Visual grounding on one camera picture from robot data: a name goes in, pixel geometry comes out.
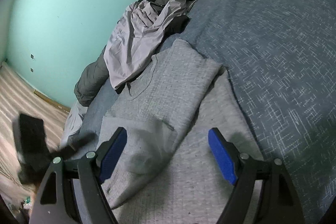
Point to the black garment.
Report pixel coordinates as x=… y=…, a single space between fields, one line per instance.
x=178 y=24

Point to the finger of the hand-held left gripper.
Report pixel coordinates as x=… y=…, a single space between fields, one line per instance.
x=76 y=144

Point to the bed with blue sheet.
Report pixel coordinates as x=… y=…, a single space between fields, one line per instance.
x=262 y=29

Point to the pale grey crumpled sheet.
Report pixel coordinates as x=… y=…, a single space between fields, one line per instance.
x=74 y=121

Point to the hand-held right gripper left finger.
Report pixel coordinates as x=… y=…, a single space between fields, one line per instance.
x=114 y=155

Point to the grey sweater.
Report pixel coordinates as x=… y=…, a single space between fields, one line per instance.
x=170 y=87

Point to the lilac garment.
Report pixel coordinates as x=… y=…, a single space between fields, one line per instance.
x=131 y=50

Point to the wooden strip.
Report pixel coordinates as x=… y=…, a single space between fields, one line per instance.
x=52 y=100

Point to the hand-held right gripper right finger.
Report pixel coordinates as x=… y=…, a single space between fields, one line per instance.
x=223 y=158

